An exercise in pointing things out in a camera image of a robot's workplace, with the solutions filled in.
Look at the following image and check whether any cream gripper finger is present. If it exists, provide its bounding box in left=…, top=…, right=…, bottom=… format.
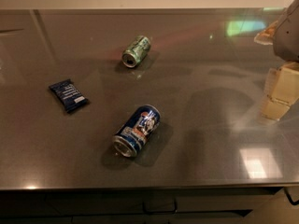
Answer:
left=254, top=21, right=278, bottom=46
left=261, top=62, right=299, bottom=120

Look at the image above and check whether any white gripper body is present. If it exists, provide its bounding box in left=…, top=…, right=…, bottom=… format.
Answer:
left=273, top=0, right=299, bottom=62

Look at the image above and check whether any blue pepsi can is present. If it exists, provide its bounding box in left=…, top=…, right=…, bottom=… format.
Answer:
left=112, top=105, right=161, bottom=158

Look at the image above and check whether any green soda can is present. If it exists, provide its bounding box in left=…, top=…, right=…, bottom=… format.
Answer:
left=121, top=35, right=151, bottom=68

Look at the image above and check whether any dark blue snack packet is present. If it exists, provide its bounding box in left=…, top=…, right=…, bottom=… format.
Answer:
left=49, top=79, right=89, bottom=113

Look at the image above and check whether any black cable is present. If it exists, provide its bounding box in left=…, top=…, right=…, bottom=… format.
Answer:
left=283, top=187, right=299, bottom=206

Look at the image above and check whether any black drawer handle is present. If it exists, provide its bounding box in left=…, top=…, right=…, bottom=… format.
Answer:
left=142, top=198, right=178, bottom=215

